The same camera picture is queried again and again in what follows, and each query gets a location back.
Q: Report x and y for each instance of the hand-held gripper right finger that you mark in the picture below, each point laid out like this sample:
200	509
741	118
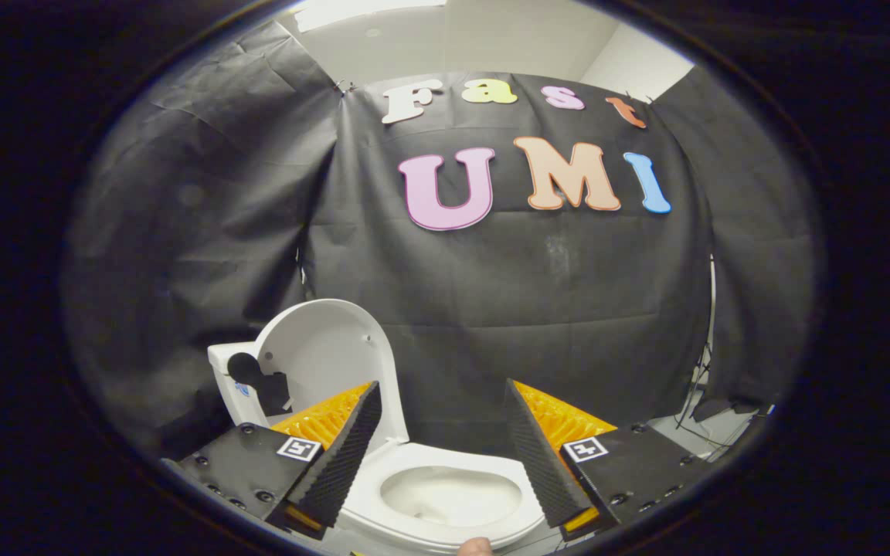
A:
539	463

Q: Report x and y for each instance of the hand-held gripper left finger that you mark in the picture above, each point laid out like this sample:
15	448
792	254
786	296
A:
341	463

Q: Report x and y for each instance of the white toilet lid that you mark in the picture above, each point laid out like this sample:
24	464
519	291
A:
329	347

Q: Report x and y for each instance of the white ceramic toilet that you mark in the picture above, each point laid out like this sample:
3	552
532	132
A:
445	463

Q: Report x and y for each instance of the white toilet tank cover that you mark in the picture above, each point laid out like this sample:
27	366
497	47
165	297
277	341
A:
222	357

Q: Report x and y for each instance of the black backdrop cloth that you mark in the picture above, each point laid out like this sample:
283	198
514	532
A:
491	293

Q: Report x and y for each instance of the thin metal stand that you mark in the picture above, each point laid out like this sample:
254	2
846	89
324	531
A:
701	363

